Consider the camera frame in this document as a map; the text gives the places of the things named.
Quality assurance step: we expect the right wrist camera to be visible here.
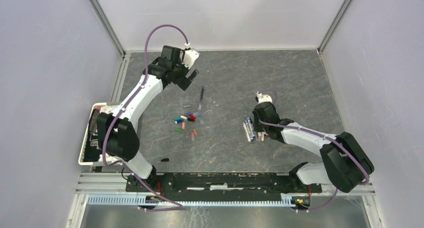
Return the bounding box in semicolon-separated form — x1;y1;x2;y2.
255;92;273;104

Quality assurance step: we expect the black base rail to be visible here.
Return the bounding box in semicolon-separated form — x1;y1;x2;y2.
145;172;322;202

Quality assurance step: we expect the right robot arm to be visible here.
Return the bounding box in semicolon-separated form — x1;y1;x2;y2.
252;101;375;193

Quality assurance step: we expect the blue clear capped pen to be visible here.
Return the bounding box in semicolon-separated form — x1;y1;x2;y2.
244;119;255;142

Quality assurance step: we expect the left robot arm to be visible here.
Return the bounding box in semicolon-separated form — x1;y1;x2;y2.
96;45;200;192

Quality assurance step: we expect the brown capped white marker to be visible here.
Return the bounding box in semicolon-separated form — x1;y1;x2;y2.
242;122;252;144

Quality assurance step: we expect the white plastic basket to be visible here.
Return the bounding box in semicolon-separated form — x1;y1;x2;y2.
78;102;121;167

